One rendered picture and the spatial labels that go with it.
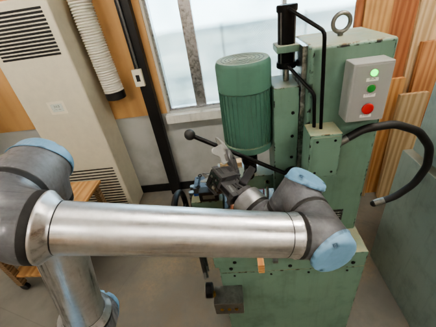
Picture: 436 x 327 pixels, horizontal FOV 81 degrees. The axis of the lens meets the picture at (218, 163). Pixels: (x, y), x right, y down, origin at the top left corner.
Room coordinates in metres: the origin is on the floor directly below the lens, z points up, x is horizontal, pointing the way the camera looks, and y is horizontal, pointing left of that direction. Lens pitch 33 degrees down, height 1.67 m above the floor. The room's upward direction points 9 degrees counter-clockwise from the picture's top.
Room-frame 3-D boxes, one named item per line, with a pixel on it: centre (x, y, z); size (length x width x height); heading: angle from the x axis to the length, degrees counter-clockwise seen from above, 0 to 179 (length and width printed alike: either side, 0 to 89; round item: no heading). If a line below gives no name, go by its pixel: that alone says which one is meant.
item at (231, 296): (0.59, 0.05, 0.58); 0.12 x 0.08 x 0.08; 83
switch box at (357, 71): (0.66, -0.43, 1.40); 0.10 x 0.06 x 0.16; 83
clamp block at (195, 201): (0.87, 0.06, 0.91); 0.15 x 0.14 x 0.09; 173
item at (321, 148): (0.66, -0.32, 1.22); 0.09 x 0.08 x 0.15; 83
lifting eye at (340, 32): (0.80, -0.41, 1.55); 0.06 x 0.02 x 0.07; 83
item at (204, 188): (0.87, 0.07, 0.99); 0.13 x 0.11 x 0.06; 173
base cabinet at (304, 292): (0.82, -0.25, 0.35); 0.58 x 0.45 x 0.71; 83
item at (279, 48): (0.82, -0.26, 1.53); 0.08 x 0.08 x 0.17; 83
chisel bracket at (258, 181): (0.83, -0.15, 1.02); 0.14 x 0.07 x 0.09; 83
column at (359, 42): (0.80, -0.42, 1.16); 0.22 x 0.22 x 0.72; 83
